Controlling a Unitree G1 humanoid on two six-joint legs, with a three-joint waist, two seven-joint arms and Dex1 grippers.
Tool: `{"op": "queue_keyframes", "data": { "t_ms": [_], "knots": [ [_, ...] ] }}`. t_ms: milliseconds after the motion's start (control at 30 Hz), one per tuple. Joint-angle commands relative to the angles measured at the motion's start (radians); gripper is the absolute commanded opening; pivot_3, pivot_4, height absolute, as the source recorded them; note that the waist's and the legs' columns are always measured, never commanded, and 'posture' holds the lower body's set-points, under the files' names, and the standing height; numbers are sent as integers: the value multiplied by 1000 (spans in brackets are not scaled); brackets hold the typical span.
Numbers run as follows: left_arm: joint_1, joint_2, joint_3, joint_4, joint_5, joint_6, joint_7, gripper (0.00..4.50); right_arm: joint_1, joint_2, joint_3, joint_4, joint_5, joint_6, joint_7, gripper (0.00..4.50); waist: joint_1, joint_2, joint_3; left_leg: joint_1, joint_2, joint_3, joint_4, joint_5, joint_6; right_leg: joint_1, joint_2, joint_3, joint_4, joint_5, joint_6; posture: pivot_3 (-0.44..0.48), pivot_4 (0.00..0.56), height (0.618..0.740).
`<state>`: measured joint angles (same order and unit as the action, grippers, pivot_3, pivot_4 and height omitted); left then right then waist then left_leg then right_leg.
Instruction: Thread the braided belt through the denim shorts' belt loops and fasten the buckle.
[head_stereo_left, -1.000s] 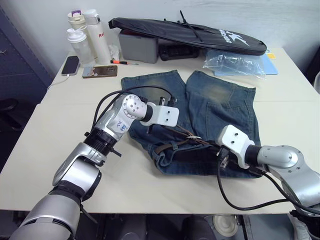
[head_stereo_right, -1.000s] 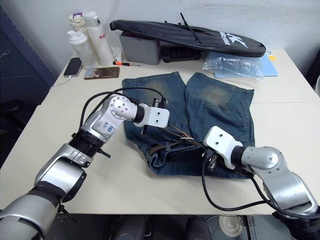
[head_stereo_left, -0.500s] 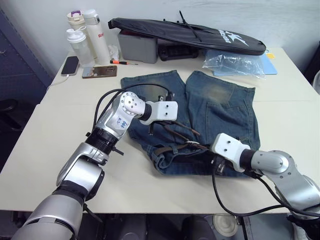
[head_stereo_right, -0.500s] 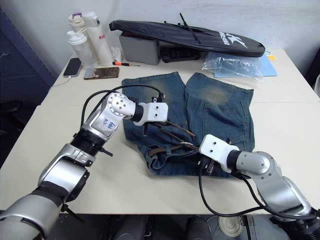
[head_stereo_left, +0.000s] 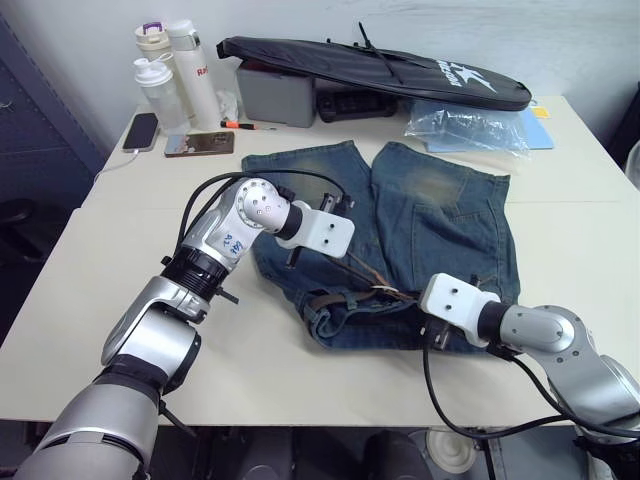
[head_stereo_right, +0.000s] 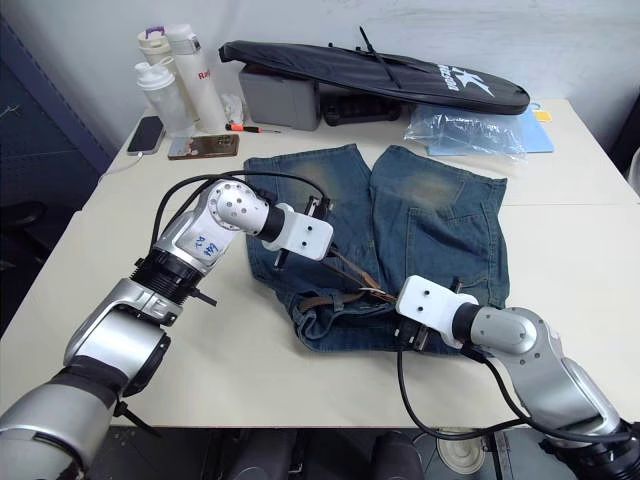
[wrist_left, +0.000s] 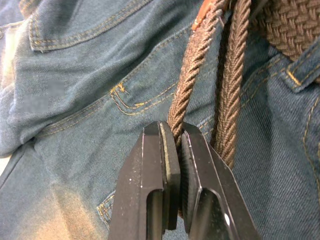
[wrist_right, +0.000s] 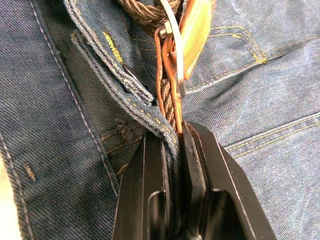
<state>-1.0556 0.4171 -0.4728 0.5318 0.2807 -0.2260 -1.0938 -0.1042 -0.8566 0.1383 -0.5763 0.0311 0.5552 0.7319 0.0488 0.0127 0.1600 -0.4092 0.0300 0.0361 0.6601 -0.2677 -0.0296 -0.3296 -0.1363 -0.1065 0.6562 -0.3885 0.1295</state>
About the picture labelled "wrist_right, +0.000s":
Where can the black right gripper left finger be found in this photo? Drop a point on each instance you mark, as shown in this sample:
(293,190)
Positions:
(140,200)

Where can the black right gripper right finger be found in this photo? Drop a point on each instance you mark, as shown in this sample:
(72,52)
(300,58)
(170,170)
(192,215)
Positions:
(225,190)

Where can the blue denim shorts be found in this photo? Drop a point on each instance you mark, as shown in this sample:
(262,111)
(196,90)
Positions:
(250,100)

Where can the brown braided belt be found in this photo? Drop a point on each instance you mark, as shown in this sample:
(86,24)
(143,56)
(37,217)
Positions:
(147,15)

